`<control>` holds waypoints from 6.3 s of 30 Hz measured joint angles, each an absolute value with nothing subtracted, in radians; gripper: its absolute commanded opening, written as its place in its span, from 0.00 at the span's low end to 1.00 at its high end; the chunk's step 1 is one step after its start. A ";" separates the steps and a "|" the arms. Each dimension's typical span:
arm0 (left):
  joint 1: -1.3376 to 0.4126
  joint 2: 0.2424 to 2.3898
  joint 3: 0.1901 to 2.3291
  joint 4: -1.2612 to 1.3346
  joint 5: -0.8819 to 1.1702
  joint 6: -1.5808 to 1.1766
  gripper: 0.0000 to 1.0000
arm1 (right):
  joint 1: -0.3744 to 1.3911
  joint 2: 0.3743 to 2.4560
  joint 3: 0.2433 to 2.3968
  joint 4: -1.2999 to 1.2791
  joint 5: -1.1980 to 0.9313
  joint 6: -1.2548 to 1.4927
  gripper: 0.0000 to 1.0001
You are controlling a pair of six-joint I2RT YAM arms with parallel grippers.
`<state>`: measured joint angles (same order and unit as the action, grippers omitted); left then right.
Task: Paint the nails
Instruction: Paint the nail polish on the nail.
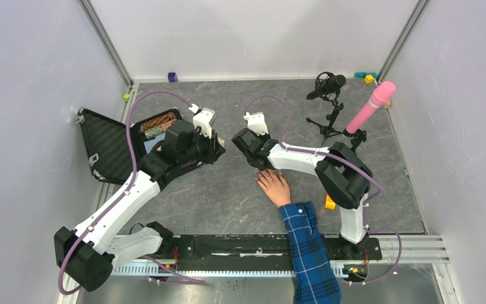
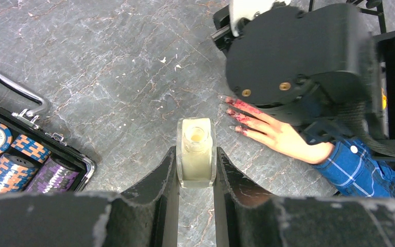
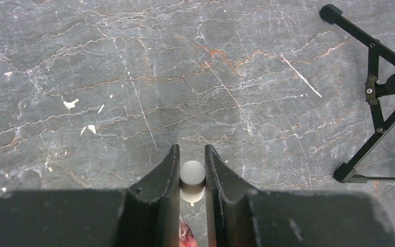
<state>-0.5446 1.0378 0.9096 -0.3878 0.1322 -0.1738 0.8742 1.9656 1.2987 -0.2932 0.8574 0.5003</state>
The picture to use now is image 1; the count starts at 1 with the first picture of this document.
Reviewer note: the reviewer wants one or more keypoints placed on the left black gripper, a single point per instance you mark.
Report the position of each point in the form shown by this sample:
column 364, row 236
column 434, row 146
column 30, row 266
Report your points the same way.
column 214, row 149

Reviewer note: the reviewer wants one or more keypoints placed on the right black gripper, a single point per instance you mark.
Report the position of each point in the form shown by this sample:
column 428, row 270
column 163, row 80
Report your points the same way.
column 266, row 136

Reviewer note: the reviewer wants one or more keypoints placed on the small nail polish bottle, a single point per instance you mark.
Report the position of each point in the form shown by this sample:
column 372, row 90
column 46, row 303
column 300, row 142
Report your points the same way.
column 222, row 142

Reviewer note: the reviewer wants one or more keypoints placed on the blue plaid sleeve forearm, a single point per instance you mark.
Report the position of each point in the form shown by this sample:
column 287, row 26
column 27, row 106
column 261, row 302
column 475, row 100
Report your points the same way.
column 315, row 281

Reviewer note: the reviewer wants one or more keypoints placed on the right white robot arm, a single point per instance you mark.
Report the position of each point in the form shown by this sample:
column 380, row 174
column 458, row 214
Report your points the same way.
column 344, row 177

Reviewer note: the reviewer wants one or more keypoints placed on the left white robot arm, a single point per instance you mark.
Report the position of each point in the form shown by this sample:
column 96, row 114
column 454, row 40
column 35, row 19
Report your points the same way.
column 89, row 252

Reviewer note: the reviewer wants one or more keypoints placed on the person hand with painted nails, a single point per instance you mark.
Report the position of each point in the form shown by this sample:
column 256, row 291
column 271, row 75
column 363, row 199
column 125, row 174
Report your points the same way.
column 274, row 186

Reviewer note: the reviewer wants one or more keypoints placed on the purple cube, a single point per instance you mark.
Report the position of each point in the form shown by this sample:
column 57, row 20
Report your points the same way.
column 172, row 77

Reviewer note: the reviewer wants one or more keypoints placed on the yellow block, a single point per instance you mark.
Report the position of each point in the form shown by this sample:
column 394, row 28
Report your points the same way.
column 330, row 204

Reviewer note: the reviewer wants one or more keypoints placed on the black poker chip case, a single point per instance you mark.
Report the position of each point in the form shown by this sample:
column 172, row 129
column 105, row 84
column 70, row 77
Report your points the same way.
column 106, row 143

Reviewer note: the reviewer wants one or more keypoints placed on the teal block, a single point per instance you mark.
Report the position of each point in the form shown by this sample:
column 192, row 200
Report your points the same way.
column 362, row 75

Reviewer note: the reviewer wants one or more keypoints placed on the small yellow cube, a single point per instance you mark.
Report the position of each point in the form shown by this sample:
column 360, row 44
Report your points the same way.
column 369, row 78

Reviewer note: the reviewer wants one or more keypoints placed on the pink foam cylinder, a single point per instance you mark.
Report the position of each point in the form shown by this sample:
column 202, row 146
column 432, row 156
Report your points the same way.
column 381, row 95

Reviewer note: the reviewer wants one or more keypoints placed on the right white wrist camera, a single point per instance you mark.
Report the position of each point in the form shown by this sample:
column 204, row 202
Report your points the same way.
column 256, row 123

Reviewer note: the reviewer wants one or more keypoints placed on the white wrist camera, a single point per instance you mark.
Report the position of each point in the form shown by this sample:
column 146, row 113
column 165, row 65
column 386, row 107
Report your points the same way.
column 203, row 119
column 256, row 123

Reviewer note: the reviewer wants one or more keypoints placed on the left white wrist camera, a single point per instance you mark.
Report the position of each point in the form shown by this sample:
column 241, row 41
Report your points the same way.
column 203, row 119

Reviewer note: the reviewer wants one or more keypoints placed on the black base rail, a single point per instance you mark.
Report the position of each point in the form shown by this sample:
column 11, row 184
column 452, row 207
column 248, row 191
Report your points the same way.
column 253, row 252

